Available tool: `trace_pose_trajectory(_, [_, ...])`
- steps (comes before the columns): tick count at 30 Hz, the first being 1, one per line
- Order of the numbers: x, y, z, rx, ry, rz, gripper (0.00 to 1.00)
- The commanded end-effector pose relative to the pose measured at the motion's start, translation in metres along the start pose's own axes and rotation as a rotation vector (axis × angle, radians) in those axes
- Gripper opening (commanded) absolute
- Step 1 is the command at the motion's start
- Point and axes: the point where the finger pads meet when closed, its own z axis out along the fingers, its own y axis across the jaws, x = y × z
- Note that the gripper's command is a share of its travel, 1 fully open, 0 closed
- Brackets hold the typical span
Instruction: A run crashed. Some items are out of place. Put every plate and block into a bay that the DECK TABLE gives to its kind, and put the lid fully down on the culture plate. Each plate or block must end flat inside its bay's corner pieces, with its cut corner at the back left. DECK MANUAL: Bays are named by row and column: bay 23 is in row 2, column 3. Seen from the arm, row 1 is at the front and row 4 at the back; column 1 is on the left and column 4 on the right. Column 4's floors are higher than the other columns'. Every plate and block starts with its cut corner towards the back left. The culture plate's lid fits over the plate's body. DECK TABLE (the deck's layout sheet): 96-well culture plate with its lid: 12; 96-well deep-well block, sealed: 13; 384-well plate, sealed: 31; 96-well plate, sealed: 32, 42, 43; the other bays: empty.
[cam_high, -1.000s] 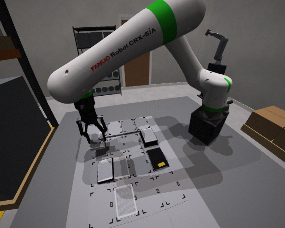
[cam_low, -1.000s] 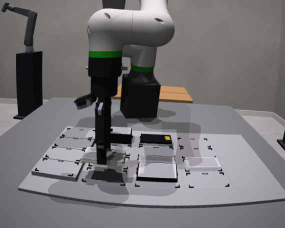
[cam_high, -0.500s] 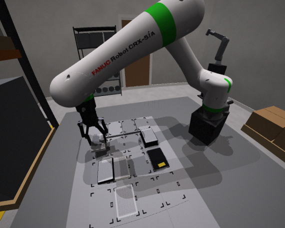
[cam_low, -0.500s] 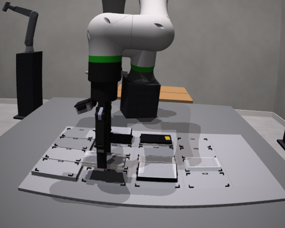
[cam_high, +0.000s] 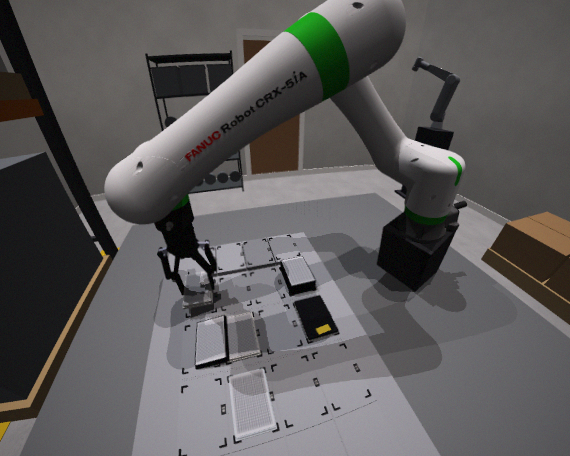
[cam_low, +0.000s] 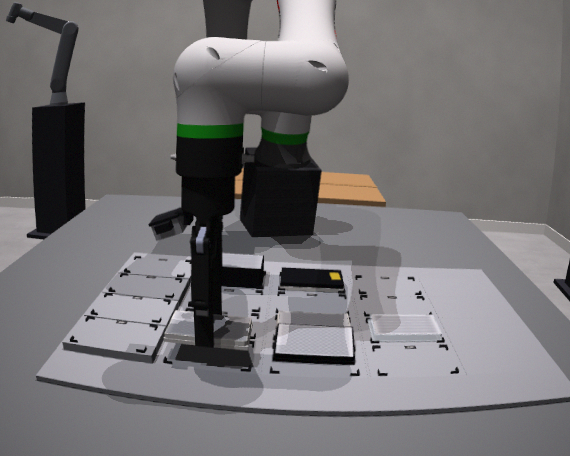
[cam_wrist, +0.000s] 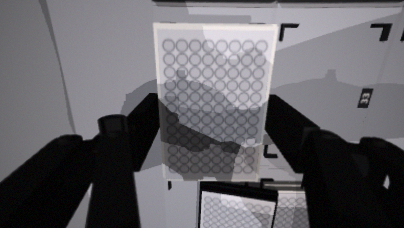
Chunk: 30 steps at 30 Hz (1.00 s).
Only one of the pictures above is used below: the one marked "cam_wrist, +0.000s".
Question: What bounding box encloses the white multi-well plate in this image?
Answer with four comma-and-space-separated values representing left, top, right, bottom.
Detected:
263, 181, 309, 228
153, 23, 278, 182

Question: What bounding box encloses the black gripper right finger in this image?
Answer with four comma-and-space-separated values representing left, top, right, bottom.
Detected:
265, 94, 404, 228

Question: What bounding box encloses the grey deck plate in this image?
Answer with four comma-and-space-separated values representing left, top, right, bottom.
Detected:
46, 0, 404, 228

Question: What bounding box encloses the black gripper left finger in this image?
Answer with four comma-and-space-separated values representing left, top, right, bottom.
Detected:
0, 93, 160, 228

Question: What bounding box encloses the grey well plate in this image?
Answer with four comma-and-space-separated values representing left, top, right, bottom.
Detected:
198, 181, 279, 228

